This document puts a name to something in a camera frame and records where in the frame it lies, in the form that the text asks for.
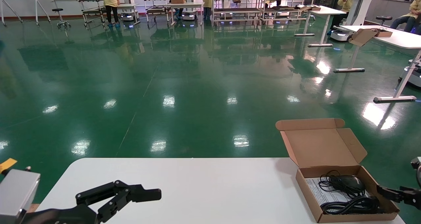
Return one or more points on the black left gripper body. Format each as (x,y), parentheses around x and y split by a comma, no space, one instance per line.
(65,217)

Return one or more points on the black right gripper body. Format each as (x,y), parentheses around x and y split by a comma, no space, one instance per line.
(413,197)

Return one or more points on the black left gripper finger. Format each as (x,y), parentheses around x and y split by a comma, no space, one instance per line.
(144,195)

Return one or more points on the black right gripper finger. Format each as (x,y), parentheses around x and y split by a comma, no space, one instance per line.
(391,193)

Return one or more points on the cardboard storage box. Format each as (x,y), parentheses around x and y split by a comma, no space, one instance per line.
(319,145)

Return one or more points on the black computer mouse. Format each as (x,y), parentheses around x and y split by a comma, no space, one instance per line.
(350,183)

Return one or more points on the white instruction sheet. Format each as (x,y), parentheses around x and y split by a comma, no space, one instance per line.
(317,191)

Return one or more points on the white wheeled robot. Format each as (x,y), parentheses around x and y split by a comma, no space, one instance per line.
(412,76)
(360,7)
(129,16)
(189,16)

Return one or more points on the white height-adjustable table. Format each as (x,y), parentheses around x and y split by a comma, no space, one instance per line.
(329,11)
(194,4)
(404,39)

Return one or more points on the black round stool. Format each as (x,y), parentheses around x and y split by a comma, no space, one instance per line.
(384,18)
(58,10)

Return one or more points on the metal shelf cart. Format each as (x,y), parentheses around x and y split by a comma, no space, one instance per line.
(92,11)
(158,9)

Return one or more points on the grey counter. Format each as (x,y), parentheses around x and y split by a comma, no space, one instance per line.
(375,7)

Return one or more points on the white shelf rack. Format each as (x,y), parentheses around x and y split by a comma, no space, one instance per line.
(236,10)
(286,8)

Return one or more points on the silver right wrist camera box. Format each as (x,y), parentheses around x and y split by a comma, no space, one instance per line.
(417,163)

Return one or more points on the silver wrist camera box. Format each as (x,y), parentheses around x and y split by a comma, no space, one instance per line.
(16,191)
(417,163)

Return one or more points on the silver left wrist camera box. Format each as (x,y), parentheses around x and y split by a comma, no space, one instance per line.
(16,191)

